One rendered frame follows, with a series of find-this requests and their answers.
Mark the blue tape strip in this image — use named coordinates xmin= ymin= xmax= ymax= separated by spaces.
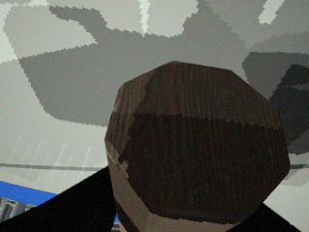
xmin=0 ymin=181 xmax=55 ymax=206

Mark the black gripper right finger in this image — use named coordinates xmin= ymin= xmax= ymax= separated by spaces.
xmin=225 ymin=204 xmax=301 ymax=232

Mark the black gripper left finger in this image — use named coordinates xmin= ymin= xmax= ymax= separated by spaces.
xmin=0 ymin=165 xmax=117 ymax=232

